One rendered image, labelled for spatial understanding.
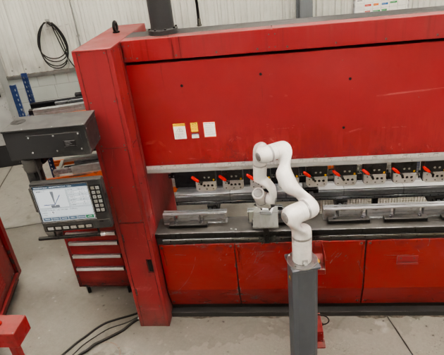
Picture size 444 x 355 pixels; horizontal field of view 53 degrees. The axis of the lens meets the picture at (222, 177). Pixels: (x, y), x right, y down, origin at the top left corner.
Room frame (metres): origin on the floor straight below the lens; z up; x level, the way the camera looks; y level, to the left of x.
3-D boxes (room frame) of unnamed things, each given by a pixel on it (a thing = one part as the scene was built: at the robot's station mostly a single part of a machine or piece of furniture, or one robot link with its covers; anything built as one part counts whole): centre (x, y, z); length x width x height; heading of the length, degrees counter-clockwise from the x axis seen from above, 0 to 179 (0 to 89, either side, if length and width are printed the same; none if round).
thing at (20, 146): (2.58, 1.00, 1.53); 0.51 x 0.25 x 0.85; 87
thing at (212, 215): (2.94, 0.24, 0.92); 0.50 x 0.06 x 0.10; 82
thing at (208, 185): (2.91, 0.12, 1.26); 0.15 x 0.09 x 0.17; 82
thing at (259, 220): (2.71, -0.28, 1.00); 0.26 x 0.18 x 0.01; 172
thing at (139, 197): (3.17, 0.64, 1.15); 0.85 x 0.25 x 2.30; 172
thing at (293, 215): (2.17, -0.41, 1.30); 0.19 x 0.12 x 0.24; 116
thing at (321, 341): (2.47, -0.56, 0.06); 0.25 x 0.20 x 0.12; 174
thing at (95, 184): (2.49, 0.96, 1.42); 0.45 x 0.12 x 0.36; 87
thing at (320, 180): (2.80, -0.68, 1.26); 0.15 x 0.09 x 0.17; 82
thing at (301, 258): (2.18, -0.44, 1.09); 0.19 x 0.19 x 0.18
